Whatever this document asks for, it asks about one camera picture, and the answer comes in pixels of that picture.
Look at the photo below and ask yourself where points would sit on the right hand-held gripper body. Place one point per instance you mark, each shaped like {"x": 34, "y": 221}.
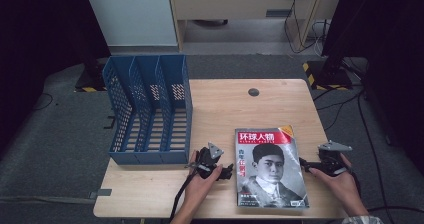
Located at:
{"x": 330, "y": 160}

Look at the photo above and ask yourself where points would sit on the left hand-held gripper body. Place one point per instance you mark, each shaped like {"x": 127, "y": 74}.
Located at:
{"x": 208, "y": 157}

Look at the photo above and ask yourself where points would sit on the portrait cover magazine red title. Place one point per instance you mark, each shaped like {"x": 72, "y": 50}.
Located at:
{"x": 270, "y": 170}

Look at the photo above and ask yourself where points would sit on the blue plastic file rack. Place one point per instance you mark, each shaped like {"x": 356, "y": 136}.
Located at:
{"x": 173, "y": 117}

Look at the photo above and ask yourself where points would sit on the person's right hand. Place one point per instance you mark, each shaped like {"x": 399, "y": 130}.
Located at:
{"x": 343, "y": 185}

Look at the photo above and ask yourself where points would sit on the person's left hand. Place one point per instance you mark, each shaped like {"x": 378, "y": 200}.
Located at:
{"x": 196, "y": 189}

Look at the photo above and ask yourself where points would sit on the grey round table grommet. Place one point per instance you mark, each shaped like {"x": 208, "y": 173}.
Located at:
{"x": 253, "y": 92}

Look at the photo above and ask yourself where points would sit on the black stand with striped base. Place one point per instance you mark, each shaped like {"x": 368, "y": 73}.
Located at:
{"x": 333, "y": 75}
{"x": 88, "y": 80}

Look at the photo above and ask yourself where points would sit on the dark curtain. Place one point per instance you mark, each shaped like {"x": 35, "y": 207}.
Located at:
{"x": 40, "y": 50}
{"x": 393, "y": 50}

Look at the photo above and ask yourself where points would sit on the light wooden desk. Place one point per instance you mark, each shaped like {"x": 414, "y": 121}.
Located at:
{"x": 233, "y": 0}

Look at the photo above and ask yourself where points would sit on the white cabinet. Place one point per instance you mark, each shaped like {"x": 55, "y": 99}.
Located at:
{"x": 133, "y": 14}

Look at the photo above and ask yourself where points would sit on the black table bracket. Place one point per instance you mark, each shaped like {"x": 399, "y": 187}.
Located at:
{"x": 110, "y": 122}

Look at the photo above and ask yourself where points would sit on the grey table bracket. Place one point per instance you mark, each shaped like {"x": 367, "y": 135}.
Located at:
{"x": 100, "y": 193}

